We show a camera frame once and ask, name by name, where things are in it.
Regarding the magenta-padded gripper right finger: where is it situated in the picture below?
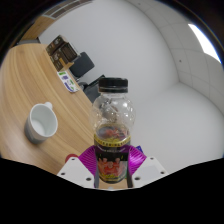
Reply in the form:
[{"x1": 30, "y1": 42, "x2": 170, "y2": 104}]
[{"x1": 125, "y1": 144, "x2": 168, "y2": 189}]

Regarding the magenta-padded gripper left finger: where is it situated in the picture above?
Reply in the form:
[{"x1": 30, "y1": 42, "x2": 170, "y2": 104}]
[{"x1": 57, "y1": 145, "x2": 100, "y2": 189}]

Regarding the clear black-capped drink bottle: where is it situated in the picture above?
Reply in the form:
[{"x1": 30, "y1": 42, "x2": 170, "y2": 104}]
[{"x1": 90, "y1": 77, "x2": 137, "y2": 184}]

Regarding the flat round red coaster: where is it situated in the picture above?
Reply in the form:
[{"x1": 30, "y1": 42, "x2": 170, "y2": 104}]
[{"x1": 64, "y1": 153, "x2": 79, "y2": 164}]

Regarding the white and grey mug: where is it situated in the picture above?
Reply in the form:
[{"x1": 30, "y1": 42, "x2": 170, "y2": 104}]
[{"x1": 23, "y1": 101, "x2": 59, "y2": 145}]

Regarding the grey mesh office chair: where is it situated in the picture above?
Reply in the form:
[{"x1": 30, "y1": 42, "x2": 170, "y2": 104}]
[{"x1": 83, "y1": 74, "x2": 106, "y2": 104}]

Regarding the green and white leaflet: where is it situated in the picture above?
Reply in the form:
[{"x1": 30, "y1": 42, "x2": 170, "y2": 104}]
[{"x1": 57, "y1": 70, "x2": 80, "y2": 93}]

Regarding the black office chair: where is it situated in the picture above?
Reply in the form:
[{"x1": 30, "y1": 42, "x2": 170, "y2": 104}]
[{"x1": 69, "y1": 51, "x2": 96, "y2": 79}]

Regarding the large dark brown box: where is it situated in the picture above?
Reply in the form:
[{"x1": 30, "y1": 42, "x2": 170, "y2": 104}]
[{"x1": 49, "y1": 42, "x2": 81, "y2": 72}]

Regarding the small dark brown box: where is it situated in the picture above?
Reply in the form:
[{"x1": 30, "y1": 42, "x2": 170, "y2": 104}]
[{"x1": 45, "y1": 34, "x2": 66, "y2": 56}]

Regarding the long ceiling light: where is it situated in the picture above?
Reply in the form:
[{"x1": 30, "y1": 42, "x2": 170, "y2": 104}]
[{"x1": 187, "y1": 23, "x2": 222, "y2": 64}]

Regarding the wooden glass-door cabinet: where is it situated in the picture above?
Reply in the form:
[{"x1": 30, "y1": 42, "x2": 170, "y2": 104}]
[{"x1": 19, "y1": 0, "x2": 93, "y2": 43}]

